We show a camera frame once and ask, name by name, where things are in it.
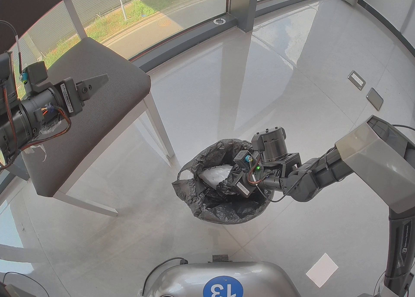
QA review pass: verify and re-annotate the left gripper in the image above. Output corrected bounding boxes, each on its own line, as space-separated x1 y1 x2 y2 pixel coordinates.
21 74 109 134

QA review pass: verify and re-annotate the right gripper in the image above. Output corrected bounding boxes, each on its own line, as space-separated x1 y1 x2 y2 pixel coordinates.
232 171 277 198

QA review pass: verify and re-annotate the black plastic bag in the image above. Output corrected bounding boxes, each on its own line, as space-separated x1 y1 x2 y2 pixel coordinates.
172 138 276 225

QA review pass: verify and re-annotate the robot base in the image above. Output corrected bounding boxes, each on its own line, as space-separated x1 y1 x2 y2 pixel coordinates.
139 254 302 297

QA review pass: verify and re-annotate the white trash bin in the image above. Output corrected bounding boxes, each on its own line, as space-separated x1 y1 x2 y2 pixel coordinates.
177 165 233 190

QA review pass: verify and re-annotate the grey chair with white legs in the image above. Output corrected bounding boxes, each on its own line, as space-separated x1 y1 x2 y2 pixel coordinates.
0 0 176 218

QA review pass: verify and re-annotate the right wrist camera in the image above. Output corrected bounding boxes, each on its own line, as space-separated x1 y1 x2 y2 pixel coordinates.
233 150 257 174

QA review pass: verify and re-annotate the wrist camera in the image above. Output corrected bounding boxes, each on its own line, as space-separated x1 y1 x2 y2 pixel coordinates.
233 150 257 174
21 61 50 94

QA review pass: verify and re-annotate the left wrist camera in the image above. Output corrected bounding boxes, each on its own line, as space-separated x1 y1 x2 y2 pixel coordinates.
21 61 50 94

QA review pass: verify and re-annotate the black cable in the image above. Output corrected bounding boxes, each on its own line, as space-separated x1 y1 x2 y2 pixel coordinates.
0 20 25 77
142 257 188 294

